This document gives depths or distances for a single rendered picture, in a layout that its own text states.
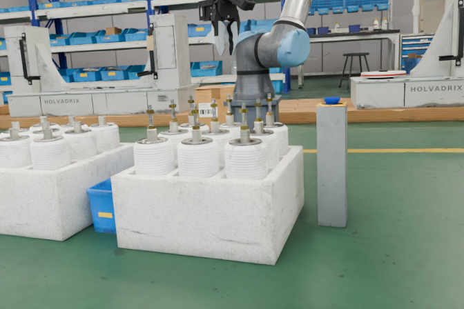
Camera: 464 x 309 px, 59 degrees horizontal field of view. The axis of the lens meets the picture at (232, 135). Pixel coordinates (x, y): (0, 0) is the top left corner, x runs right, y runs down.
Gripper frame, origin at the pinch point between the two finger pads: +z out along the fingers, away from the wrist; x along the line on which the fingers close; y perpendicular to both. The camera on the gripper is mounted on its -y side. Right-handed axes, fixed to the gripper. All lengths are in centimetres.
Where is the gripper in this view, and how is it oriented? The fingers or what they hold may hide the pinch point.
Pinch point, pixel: (228, 50)
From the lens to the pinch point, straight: 116.6
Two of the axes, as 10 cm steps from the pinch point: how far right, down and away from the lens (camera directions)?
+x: -7.0, 1.6, -7.0
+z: 0.5, 9.8, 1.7
